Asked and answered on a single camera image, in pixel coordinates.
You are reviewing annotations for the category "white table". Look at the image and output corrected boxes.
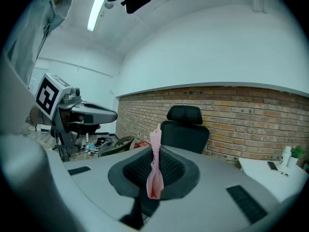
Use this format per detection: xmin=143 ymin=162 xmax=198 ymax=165
xmin=238 ymin=157 xmax=309 ymax=203

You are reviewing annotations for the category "black smartphone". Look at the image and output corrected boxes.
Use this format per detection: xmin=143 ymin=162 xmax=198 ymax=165
xmin=267 ymin=160 xmax=279 ymax=172

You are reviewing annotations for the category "pile of shoes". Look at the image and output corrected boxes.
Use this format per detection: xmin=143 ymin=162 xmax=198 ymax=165
xmin=80 ymin=136 xmax=114 ymax=156

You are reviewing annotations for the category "white bottle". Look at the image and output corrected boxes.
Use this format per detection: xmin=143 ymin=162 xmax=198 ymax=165
xmin=281 ymin=145 xmax=292 ymax=167

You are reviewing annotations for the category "person's white shirt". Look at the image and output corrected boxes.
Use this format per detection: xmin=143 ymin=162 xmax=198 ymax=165
xmin=2 ymin=0 xmax=80 ymax=87

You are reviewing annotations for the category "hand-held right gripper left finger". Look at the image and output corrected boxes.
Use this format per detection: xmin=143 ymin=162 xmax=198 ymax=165
xmin=47 ymin=145 xmax=158 ymax=232

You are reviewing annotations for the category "pink cloth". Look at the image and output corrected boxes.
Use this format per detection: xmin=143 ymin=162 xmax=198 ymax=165
xmin=146 ymin=123 xmax=165 ymax=200

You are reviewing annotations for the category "black head-worn camera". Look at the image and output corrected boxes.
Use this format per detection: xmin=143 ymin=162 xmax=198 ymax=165
xmin=120 ymin=0 xmax=153 ymax=15

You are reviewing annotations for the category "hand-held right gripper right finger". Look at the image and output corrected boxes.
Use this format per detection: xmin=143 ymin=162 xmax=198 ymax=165
xmin=144 ymin=145 xmax=281 ymax=232

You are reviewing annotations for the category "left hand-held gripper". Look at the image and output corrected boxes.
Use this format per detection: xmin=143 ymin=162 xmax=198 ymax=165
xmin=35 ymin=72 xmax=118 ymax=155

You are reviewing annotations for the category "person's left forearm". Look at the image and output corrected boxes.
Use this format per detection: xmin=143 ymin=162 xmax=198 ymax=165
xmin=29 ymin=106 xmax=44 ymax=125

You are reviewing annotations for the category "green potted plant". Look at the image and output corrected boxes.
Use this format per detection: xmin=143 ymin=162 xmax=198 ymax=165
xmin=287 ymin=145 xmax=305 ymax=168

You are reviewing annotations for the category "long ceiling light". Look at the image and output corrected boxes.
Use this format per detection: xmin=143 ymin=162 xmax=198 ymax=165
xmin=87 ymin=0 xmax=106 ymax=32

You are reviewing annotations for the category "red printed box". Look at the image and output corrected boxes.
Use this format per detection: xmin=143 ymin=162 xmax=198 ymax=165
xmin=134 ymin=141 xmax=151 ymax=150

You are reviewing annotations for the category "black chair headrest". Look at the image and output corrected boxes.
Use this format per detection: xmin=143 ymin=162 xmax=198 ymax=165
xmin=166 ymin=105 xmax=203 ymax=126

